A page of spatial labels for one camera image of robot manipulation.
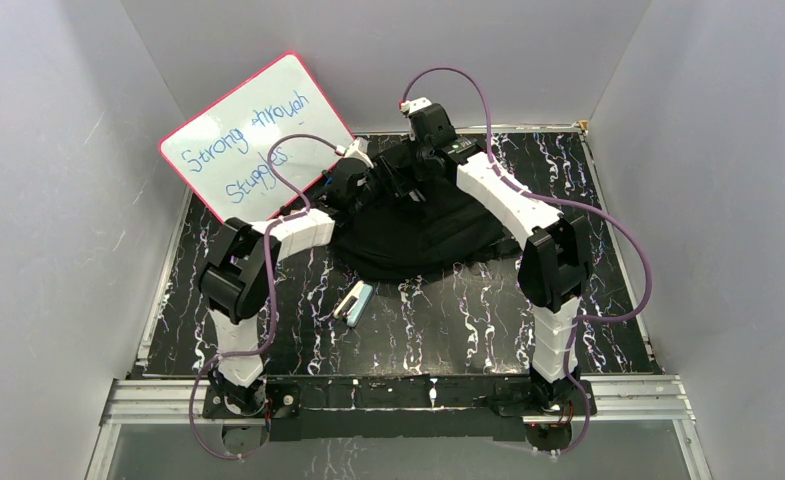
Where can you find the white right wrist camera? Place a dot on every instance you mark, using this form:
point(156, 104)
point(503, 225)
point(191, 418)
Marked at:
point(408, 108)

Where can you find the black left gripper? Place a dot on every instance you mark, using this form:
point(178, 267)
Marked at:
point(379, 175)

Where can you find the black student backpack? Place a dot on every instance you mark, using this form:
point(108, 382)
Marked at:
point(393, 240)

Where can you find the white eraser block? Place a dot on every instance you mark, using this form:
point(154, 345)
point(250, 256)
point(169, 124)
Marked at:
point(352, 306)

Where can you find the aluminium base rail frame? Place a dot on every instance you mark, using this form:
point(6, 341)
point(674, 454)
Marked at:
point(400, 427)

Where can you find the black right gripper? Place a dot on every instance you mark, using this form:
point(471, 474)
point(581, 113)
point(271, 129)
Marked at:
point(421, 173)

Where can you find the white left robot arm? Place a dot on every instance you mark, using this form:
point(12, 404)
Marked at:
point(237, 280)

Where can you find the pink framed whiteboard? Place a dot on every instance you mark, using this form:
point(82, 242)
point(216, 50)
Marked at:
point(246, 154)

